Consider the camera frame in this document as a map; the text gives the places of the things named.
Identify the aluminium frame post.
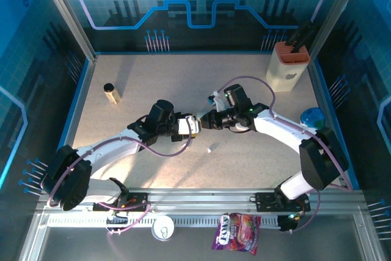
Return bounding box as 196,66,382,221
309,0,369,59
34,0,98,63

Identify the yogurt cup blue lid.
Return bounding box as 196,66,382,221
299,107,326,130

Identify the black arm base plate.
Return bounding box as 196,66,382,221
92,191,151,213
249,191,312,213

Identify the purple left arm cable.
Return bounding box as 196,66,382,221
47,125,193,237

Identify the cream knife block orange top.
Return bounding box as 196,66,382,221
265,40,312,93

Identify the purple candy bag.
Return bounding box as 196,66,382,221
211,211,262,256

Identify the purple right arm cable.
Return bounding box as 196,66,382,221
217,76,354,234

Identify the black handled knife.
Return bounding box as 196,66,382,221
287,21,309,45
290,22,312,50
292,27,315,54

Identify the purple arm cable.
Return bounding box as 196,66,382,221
217,76,354,234
47,125,193,237

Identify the amber bottle black cap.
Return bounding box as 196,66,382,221
103,82,122,105

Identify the black control box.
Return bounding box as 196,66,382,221
277,211,303,234

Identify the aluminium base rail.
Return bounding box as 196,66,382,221
35,187,366,213

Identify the aluminium table side rail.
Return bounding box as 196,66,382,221
50,56,98,190
307,57,352,190

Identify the white pull-tab can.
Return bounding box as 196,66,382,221
151,215,175,242

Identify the white slotted cable duct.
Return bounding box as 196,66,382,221
47,216,280,229

